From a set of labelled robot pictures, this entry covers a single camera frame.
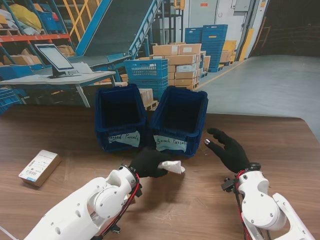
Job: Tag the paper label bagged parcels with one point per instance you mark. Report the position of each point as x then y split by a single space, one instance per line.
127 138

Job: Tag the paper label boxed parcels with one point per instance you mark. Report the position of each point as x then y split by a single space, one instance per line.
170 145

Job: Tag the tall cardboard box white label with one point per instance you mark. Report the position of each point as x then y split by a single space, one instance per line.
37 167

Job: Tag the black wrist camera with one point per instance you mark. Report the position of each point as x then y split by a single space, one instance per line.
228 185
138 190

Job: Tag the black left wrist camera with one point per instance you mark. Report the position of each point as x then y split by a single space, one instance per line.
138 190

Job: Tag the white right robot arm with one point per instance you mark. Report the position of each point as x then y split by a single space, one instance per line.
262 200

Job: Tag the white plastic mailer bag parcel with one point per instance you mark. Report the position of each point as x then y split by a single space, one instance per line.
173 167

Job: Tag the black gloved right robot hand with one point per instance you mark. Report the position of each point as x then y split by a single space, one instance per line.
232 152

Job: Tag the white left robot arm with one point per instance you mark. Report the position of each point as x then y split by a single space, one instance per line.
87 207

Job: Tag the printed warehouse backdrop banner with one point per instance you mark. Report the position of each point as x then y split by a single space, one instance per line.
262 75

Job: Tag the blue bin labelled boxed parcels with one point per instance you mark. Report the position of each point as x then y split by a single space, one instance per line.
180 115

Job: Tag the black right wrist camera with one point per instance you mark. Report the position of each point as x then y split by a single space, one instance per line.
228 185

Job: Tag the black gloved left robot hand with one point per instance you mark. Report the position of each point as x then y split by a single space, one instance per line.
147 163

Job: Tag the blue bin labelled bagged parcels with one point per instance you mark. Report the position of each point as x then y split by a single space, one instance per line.
120 112

